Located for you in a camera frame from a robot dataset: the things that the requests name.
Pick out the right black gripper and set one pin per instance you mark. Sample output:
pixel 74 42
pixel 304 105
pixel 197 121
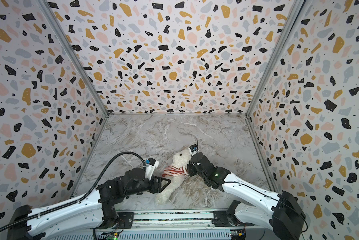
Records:
pixel 194 165

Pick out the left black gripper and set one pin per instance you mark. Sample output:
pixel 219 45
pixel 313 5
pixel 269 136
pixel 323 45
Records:
pixel 156 188

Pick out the red white striped knit sweater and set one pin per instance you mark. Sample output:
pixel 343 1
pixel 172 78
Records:
pixel 172 171

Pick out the white plush teddy bear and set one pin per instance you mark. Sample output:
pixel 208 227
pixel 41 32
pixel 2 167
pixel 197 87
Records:
pixel 179 159

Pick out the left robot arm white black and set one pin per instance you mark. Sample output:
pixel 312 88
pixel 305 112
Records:
pixel 83 212

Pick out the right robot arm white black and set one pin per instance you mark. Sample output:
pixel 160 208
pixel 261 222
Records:
pixel 279 213

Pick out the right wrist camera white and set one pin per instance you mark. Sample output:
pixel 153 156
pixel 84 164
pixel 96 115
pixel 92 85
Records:
pixel 193 149

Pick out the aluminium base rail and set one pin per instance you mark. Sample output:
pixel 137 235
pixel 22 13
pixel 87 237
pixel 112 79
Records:
pixel 154 219

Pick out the white slotted cable duct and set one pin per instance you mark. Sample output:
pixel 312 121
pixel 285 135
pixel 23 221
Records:
pixel 157 235

